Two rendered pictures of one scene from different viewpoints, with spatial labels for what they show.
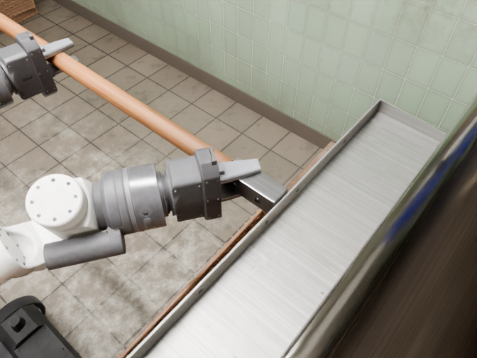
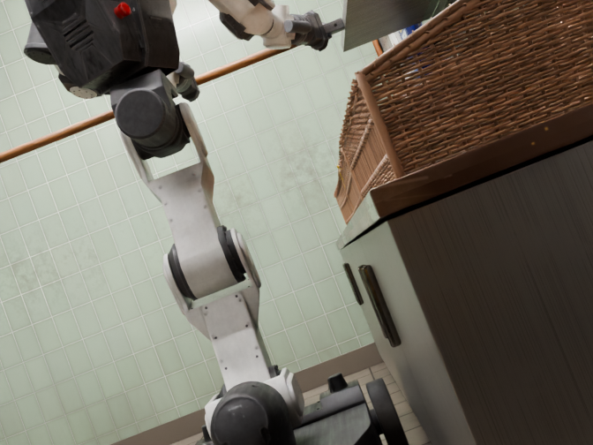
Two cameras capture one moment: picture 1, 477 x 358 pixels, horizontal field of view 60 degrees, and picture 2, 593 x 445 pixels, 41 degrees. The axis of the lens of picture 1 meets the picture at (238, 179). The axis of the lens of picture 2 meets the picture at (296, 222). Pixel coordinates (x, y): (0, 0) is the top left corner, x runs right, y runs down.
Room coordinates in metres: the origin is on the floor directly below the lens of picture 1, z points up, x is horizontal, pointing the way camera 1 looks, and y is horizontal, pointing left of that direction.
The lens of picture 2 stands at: (-1.31, 1.75, 0.53)
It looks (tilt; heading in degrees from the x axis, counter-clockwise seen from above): 3 degrees up; 321
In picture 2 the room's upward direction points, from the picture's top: 21 degrees counter-clockwise
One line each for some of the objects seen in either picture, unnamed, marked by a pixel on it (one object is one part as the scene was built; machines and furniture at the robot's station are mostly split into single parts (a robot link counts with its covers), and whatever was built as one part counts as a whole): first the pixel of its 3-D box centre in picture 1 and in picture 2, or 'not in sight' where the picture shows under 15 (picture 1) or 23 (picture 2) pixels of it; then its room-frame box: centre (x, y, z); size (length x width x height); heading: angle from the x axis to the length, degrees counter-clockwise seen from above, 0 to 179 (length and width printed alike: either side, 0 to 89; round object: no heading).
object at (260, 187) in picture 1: (254, 185); (329, 28); (0.36, -0.02, 1.20); 0.09 x 0.04 x 0.03; 50
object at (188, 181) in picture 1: (173, 190); (305, 30); (0.35, 0.09, 1.20); 0.12 x 0.10 x 0.13; 105
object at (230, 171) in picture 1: (238, 167); not in sight; (0.37, 0.00, 1.23); 0.06 x 0.03 x 0.02; 105
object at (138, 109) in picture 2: not in sight; (149, 113); (0.25, 0.77, 1.01); 0.28 x 0.13 x 0.18; 140
